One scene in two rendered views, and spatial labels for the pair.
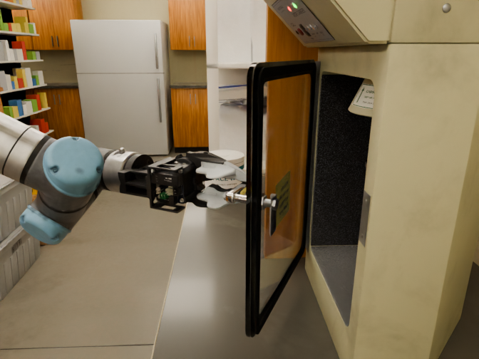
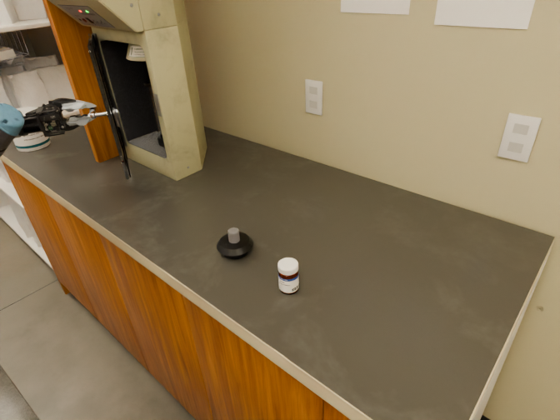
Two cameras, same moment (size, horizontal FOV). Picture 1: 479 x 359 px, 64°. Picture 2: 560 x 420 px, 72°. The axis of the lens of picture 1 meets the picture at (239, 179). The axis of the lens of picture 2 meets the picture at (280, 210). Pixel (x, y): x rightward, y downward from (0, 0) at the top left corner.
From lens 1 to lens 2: 0.79 m
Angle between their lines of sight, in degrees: 42
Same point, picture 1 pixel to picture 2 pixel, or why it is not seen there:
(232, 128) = not seen: outside the picture
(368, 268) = (166, 125)
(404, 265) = (178, 120)
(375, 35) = (138, 28)
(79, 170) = (16, 119)
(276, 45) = (61, 25)
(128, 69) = not seen: outside the picture
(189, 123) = not seen: outside the picture
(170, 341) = (85, 205)
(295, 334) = (143, 178)
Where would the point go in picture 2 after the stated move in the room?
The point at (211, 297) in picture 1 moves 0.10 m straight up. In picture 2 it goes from (87, 186) to (77, 159)
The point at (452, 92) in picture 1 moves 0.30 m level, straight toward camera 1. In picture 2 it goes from (172, 46) to (181, 67)
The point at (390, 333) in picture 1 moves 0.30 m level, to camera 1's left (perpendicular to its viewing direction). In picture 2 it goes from (183, 151) to (97, 184)
